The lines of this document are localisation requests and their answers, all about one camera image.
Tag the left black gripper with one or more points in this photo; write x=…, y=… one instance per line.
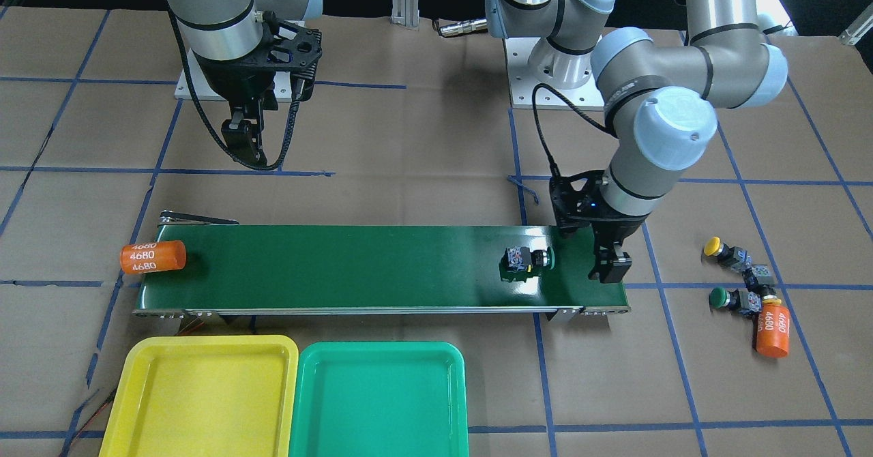
x=616, y=226

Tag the green push button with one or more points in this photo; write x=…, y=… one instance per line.
x=759, y=283
x=520, y=263

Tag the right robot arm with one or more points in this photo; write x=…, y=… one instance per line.
x=204, y=15

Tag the yellow plastic tray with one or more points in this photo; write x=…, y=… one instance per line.
x=204, y=396

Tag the green conveyor belt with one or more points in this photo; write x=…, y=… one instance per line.
x=281, y=269

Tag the green plastic tray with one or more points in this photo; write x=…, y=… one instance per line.
x=380, y=399

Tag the orange 4680 cylinder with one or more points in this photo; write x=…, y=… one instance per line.
x=153, y=256
x=773, y=327

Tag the yellow push button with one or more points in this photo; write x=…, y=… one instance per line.
x=731, y=257

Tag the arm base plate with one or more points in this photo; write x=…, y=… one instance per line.
x=228, y=44
x=531, y=61

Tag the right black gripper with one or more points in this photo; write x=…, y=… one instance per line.
x=230, y=82

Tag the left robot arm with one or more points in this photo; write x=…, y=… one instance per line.
x=659, y=102

